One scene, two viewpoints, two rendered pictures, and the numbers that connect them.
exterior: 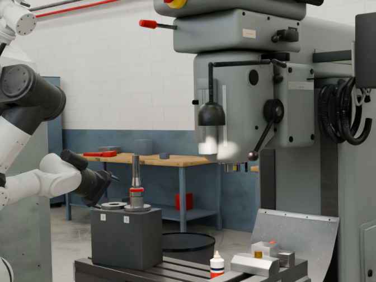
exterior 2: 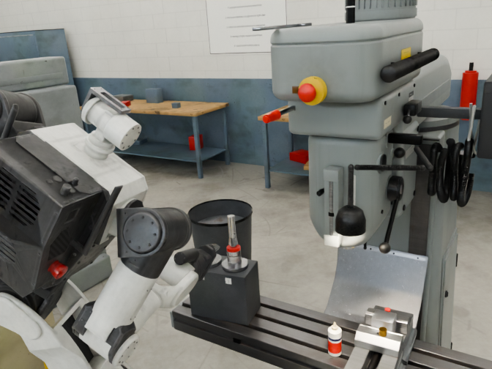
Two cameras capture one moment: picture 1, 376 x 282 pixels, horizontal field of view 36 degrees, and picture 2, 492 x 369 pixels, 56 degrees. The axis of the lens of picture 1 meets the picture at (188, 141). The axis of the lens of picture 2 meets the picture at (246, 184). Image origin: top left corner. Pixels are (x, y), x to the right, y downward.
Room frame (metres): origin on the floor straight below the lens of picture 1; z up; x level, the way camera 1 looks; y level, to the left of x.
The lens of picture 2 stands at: (0.56, 0.32, 1.91)
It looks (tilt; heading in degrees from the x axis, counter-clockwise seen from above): 19 degrees down; 352
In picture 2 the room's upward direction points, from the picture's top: 4 degrees counter-clockwise
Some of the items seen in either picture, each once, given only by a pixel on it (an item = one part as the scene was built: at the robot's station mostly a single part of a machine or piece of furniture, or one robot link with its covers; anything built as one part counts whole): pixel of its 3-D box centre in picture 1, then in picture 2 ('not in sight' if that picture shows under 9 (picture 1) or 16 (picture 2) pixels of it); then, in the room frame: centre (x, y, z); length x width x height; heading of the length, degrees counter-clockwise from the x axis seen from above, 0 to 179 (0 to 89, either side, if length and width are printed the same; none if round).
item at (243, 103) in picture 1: (232, 107); (349, 183); (1.71, -0.13, 1.47); 0.21 x 0.19 x 0.32; 49
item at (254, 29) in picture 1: (238, 36); (355, 105); (1.73, -0.16, 1.68); 0.34 x 0.24 x 0.10; 139
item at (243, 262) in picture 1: (254, 264); (378, 340); (1.59, -0.18, 1.03); 0.12 x 0.06 x 0.04; 51
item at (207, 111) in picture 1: (211, 113); (350, 217); (1.52, -0.06, 1.45); 0.07 x 0.07 x 0.06
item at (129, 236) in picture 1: (126, 234); (223, 286); (1.97, 0.22, 1.04); 0.22 x 0.12 x 0.20; 58
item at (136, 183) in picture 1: (136, 171); (232, 231); (1.95, 0.18, 1.26); 0.03 x 0.03 x 0.11
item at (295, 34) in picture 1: (282, 37); (408, 111); (1.66, -0.27, 1.66); 0.12 x 0.04 x 0.04; 139
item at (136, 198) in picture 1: (136, 198); (233, 255); (1.95, 0.18, 1.17); 0.05 x 0.05 x 0.05
